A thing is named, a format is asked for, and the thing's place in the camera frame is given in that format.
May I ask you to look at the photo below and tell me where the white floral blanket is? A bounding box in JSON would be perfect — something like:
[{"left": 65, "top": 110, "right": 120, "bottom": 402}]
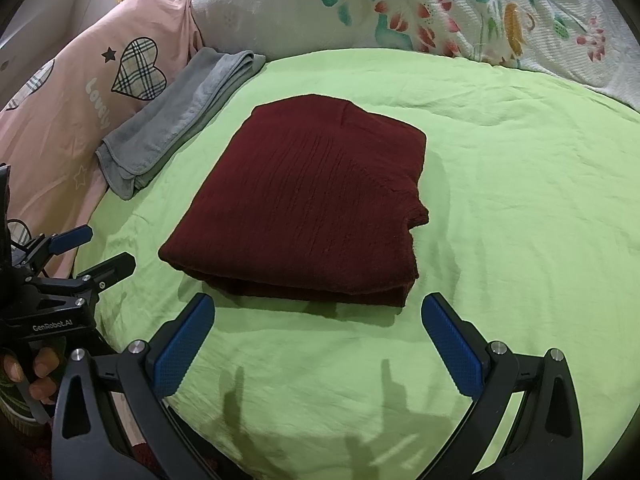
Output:
[{"left": 192, "top": 0, "right": 640, "bottom": 111}]

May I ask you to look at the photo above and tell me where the person's left hand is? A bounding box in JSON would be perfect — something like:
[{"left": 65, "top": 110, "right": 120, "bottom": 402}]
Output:
[{"left": 0, "top": 347, "right": 63, "bottom": 406}]

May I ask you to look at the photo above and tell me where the black cable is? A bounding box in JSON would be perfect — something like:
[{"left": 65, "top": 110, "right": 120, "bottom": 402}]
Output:
[{"left": 7, "top": 217, "right": 37, "bottom": 261}]

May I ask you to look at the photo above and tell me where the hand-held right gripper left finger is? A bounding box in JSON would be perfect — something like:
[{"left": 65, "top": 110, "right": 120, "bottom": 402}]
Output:
[{"left": 50, "top": 292, "right": 216, "bottom": 480}]

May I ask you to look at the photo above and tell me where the grey folded towel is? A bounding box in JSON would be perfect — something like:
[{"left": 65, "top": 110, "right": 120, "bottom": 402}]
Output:
[{"left": 95, "top": 47, "right": 267, "bottom": 201}]

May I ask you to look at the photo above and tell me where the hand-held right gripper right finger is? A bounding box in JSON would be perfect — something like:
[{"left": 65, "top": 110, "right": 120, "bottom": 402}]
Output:
[{"left": 421, "top": 292, "right": 583, "bottom": 480}]

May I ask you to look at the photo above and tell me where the dark red knit sweater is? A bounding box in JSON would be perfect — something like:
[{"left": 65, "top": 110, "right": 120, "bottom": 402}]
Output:
[{"left": 157, "top": 94, "right": 431, "bottom": 308}]

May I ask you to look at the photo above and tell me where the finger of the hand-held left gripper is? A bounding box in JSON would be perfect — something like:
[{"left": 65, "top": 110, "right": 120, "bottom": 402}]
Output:
[
  {"left": 75, "top": 252, "right": 137, "bottom": 306},
  {"left": 22, "top": 225, "right": 94, "bottom": 271}
]

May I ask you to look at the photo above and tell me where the light green bed sheet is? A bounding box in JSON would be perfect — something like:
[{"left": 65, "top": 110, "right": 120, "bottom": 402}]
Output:
[{"left": 72, "top": 47, "right": 640, "bottom": 480}]

